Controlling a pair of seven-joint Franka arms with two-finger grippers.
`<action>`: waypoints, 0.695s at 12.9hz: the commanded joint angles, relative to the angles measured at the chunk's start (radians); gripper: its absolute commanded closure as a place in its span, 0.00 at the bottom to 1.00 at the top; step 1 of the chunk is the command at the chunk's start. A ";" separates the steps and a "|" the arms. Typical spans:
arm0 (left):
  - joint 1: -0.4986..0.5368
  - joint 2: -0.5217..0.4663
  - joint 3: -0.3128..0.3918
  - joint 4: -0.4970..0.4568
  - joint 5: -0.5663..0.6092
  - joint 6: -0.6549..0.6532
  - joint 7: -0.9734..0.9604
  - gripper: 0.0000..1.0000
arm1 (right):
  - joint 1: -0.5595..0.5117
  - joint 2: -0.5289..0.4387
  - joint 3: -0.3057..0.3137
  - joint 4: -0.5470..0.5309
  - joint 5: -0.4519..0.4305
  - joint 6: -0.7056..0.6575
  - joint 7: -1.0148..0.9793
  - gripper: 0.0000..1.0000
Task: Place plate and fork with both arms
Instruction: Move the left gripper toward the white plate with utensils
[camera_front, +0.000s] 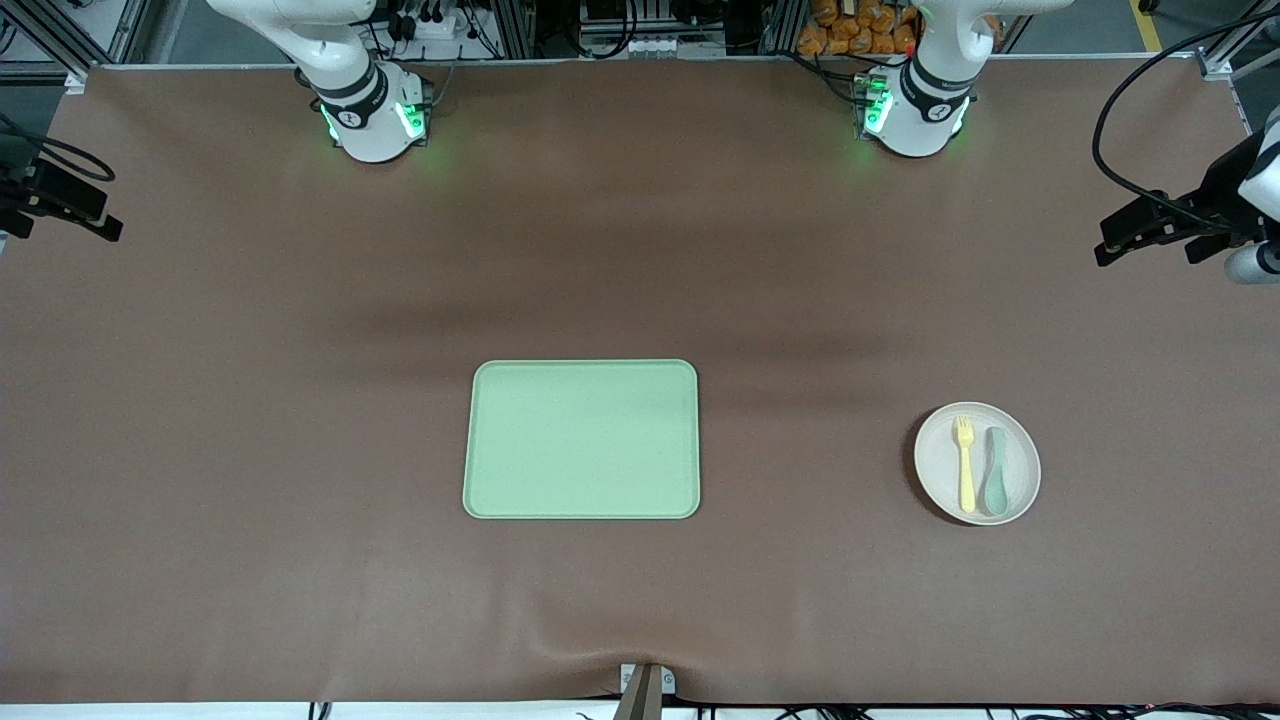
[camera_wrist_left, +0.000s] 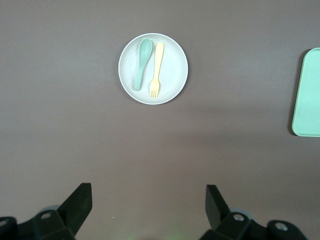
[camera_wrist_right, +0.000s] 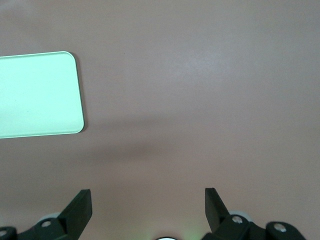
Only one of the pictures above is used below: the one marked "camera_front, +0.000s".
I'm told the white round plate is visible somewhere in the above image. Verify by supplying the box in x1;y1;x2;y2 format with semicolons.
913;401;1042;527

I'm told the yellow plastic fork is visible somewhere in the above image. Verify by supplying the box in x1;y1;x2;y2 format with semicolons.
952;415;978;515

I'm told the teal plastic spoon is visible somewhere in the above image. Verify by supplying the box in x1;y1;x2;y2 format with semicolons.
982;426;1009;518

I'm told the brown table mat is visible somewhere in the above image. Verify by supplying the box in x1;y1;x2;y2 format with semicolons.
0;55;1280;706

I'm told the orange snack bags pile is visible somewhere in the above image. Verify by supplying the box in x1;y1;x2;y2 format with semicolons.
797;0;1003;58

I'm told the white power strip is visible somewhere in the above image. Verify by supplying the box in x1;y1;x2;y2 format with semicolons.
385;0;483;46

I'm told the light green rectangular tray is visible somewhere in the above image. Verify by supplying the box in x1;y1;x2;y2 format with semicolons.
462;359;702;521

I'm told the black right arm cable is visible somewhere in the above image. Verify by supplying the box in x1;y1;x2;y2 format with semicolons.
0;113;117;184

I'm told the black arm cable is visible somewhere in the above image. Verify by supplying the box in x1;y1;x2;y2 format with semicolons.
0;113;117;184
1092;10;1280;206

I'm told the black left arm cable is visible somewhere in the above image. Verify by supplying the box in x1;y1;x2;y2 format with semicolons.
1092;10;1280;206

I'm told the aluminium frame profile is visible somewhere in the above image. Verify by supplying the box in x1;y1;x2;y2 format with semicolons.
1195;15;1280;131
0;0;151;93

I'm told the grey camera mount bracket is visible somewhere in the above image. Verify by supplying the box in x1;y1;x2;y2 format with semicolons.
612;662;678;720

